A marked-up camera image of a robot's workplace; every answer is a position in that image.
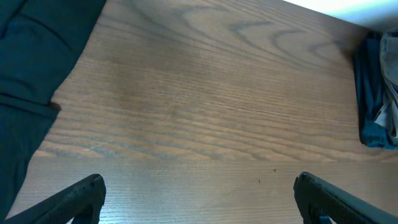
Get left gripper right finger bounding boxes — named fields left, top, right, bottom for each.
left=294, top=172, right=397, bottom=224

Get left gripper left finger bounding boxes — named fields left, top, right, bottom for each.
left=4, top=174, right=106, bottom=224

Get folded grey garment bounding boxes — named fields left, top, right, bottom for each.
left=374, top=31, right=397, bottom=146

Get folded dark blue jeans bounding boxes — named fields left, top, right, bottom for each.
left=352, top=32, right=397, bottom=149

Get black t-shirt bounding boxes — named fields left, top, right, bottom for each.
left=1, top=0, right=105, bottom=218

